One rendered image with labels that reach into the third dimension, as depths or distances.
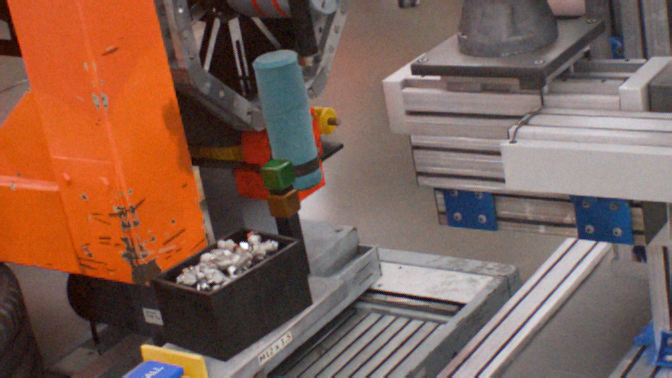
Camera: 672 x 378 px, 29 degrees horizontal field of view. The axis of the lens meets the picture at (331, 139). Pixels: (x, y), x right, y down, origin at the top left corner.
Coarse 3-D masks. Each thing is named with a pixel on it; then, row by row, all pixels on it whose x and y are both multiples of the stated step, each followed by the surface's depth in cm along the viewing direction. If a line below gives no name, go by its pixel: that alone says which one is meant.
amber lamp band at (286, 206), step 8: (296, 192) 210; (272, 200) 209; (280, 200) 208; (288, 200) 208; (296, 200) 210; (272, 208) 209; (280, 208) 208; (288, 208) 208; (296, 208) 210; (280, 216) 209; (288, 216) 208
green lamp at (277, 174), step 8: (272, 160) 210; (280, 160) 209; (288, 160) 208; (264, 168) 207; (272, 168) 206; (280, 168) 206; (288, 168) 208; (264, 176) 208; (272, 176) 207; (280, 176) 206; (288, 176) 208; (264, 184) 208; (272, 184) 207; (280, 184) 206; (288, 184) 208
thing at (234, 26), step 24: (192, 0) 249; (216, 0) 259; (192, 24) 248; (216, 24) 253; (240, 24) 282; (264, 24) 278; (288, 24) 274; (216, 48) 283; (240, 48) 260; (264, 48) 275; (288, 48) 271; (216, 72) 277; (240, 72) 260
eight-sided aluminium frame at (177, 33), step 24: (168, 0) 228; (168, 24) 233; (336, 24) 268; (168, 48) 233; (192, 48) 232; (336, 48) 269; (192, 72) 232; (312, 72) 264; (192, 96) 240; (216, 96) 239; (240, 96) 244; (312, 96) 263; (240, 120) 246
